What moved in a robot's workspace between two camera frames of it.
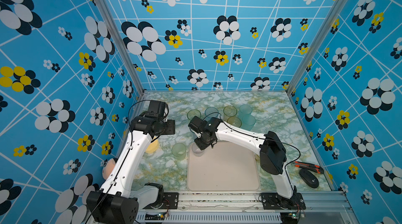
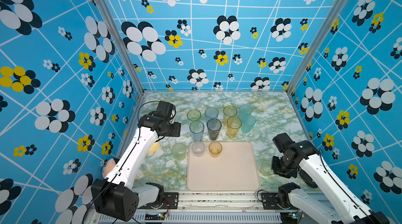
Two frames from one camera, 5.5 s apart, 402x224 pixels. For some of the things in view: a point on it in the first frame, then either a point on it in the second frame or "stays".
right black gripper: [201, 147] → [290, 172]
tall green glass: [191, 113] stays
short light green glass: [179, 150] stays
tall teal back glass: [245, 109] stays
